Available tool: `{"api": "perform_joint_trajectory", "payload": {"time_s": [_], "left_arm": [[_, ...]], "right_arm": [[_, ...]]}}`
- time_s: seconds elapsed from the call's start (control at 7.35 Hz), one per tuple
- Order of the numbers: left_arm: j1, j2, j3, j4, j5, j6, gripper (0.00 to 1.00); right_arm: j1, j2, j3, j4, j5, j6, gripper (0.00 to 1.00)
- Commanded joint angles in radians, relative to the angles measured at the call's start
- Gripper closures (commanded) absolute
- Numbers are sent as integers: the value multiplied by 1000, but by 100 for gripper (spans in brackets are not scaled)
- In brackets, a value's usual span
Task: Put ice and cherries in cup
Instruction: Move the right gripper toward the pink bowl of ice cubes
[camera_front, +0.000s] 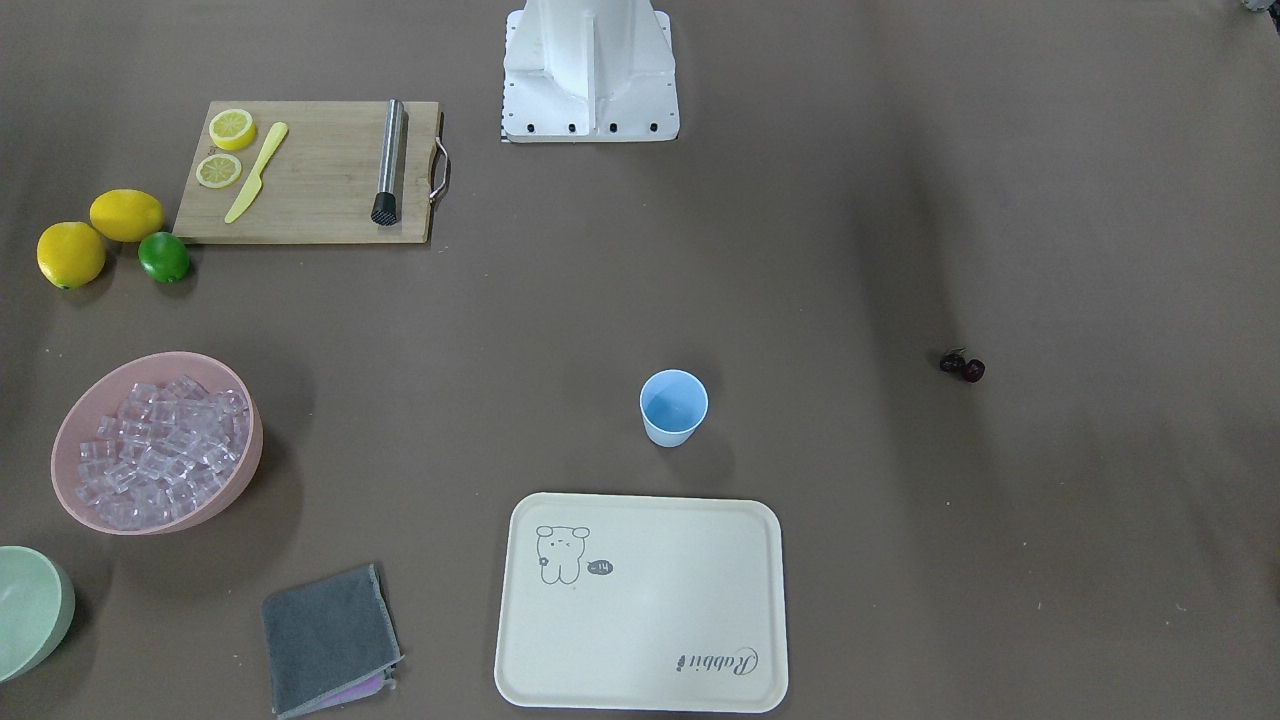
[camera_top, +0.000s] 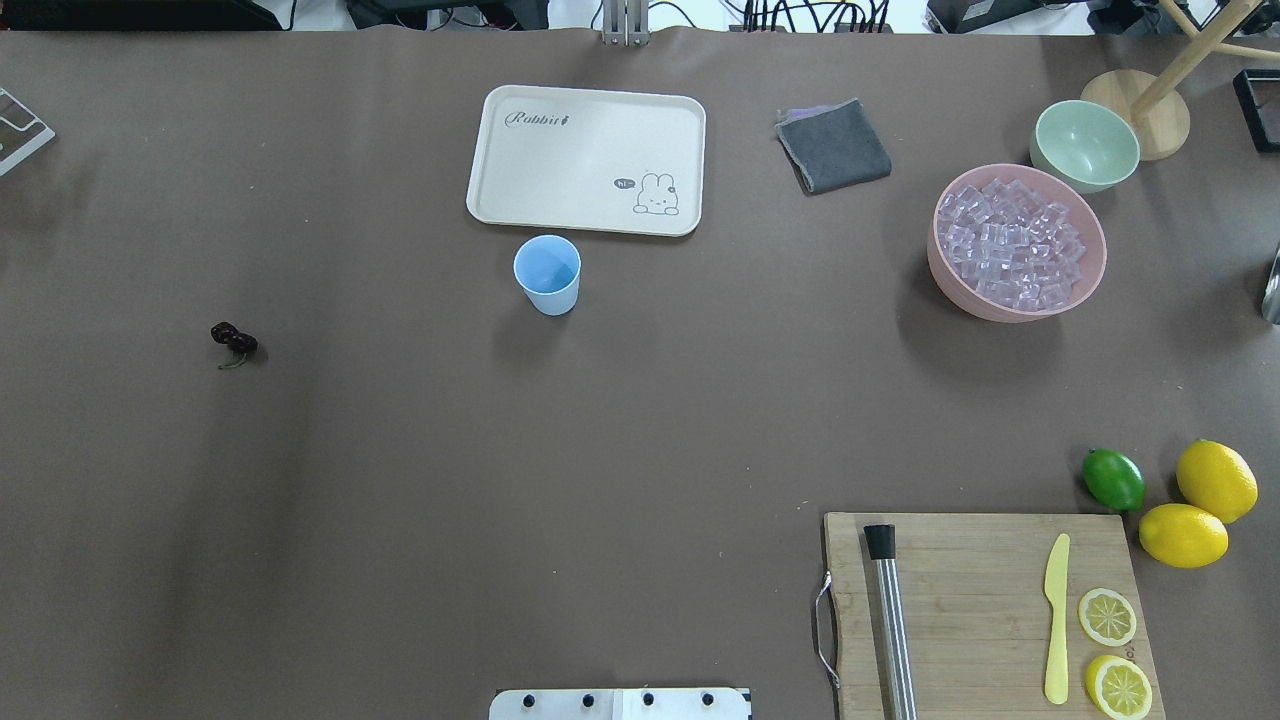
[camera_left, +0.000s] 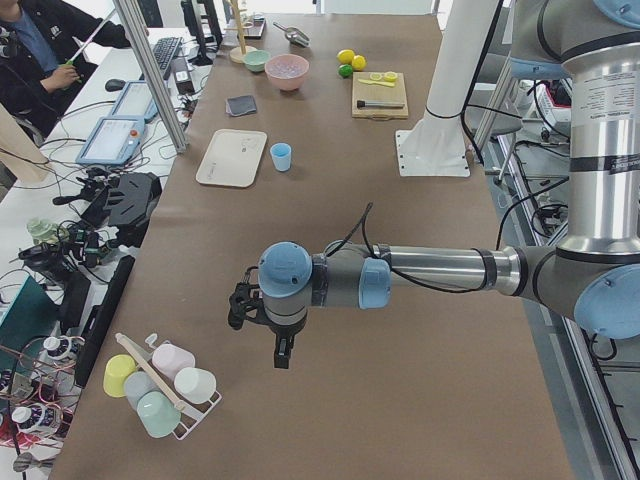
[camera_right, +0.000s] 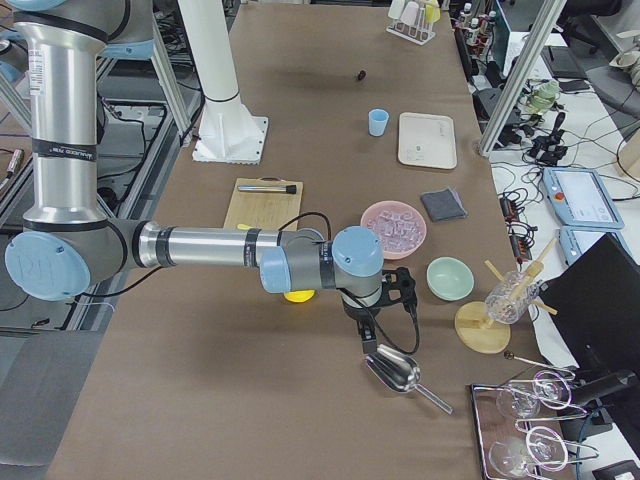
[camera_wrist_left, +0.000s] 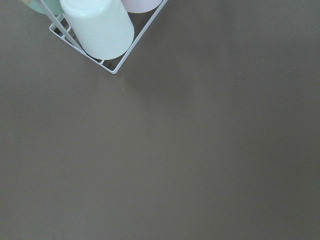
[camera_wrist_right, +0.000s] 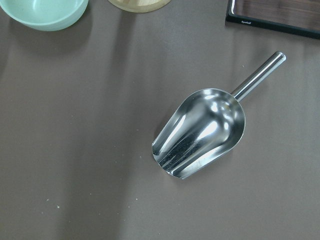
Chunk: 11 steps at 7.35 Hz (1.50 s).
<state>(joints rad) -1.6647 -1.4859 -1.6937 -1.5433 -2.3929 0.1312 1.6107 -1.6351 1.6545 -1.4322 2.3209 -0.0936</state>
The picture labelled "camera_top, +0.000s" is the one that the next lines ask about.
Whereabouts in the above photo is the yellow lemon near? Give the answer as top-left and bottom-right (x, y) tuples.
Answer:
(1138, 503), (1229, 569)

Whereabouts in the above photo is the grey folded cloth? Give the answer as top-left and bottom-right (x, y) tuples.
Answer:
(774, 97), (892, 195)

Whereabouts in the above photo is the white wire cup rack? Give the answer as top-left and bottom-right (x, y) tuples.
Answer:
(0, 88), (56, 176)

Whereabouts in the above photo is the cream rabbit serving tray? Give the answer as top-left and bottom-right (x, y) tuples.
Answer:
(466, 85), (707, 237)

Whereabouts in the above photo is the yellow lemon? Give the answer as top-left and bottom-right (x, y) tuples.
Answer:
(1175, 439), (1260, 524)
(1138, 503), (1229, 569)

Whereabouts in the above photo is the wooden cutting board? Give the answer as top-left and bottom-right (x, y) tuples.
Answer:
(823, 512), (1142, 719)

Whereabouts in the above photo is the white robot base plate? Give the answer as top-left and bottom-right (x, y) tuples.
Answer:
(488, 687), (753, 719)

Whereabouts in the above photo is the yellow lemon far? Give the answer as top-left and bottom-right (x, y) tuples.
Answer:
(1175, 439), (1260, 524)

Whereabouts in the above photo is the light blue plastic cup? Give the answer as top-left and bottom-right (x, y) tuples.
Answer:
(513, 234), (582, 316)

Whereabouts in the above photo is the mint green bowl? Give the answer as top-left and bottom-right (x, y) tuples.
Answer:
(1029, 99), (1140, 193)

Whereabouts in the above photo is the wooden cup tree stand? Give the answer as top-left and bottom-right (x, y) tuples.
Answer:
(1080, 1), (1277, 161)

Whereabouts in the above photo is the yellow plastic knife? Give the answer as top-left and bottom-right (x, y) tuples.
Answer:
(1043, 533), (1071, 706)

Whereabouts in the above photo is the metal ice scoop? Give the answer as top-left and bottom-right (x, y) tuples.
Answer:
(1260, 247), (1280, 325)

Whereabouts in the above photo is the lemon slice upper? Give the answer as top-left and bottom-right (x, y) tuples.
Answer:
(1076, 587), (1138, 648)

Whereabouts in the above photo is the green lime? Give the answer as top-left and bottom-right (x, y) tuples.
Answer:
(1082, 448), (1147, 512)

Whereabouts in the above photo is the pink bowl of ice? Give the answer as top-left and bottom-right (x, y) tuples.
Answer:
(927, 164), (1108, 323)

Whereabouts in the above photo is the lemon half lower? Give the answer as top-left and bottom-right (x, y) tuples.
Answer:
(1085, 655), (1155, 719)

